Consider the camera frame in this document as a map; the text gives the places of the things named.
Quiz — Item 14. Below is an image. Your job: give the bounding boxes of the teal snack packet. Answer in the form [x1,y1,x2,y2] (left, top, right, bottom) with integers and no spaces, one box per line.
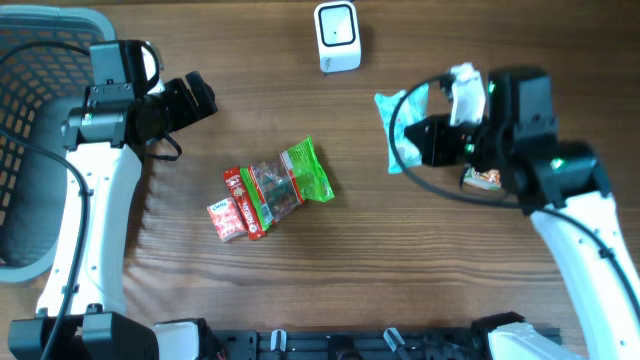
[374,84,429,167]

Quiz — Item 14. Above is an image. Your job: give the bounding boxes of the cup noodles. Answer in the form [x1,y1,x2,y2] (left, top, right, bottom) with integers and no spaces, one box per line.
[463,167,502,191]

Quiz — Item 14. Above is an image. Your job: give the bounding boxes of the red chocolate wafer bar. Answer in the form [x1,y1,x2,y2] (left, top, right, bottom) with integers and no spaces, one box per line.
[223,166,265,241]

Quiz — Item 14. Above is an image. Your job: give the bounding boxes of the small red tissue pack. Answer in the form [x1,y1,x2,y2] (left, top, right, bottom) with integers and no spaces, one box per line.
[207,197,247,242]

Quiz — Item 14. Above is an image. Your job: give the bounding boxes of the green gummy candy bag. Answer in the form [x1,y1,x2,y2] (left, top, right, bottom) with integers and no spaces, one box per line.
[239,136,334,231]

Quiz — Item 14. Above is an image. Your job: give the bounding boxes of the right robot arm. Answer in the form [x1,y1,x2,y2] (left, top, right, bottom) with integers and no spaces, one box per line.
[404,64,639,359]

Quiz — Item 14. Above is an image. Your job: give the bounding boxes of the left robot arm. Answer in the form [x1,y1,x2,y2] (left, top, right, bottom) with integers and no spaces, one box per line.
[8,40,222,359]

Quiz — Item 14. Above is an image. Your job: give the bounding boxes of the white barcode scanner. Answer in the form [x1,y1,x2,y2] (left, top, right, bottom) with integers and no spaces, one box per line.
[314,1,362,74]

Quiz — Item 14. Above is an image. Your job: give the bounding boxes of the grey plastic mesh basket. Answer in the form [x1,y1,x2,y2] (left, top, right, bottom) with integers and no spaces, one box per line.
[1,5,116,284]

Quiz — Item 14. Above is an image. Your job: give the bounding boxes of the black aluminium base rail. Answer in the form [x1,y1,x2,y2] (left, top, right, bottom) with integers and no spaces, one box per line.
[204,327,492,360]

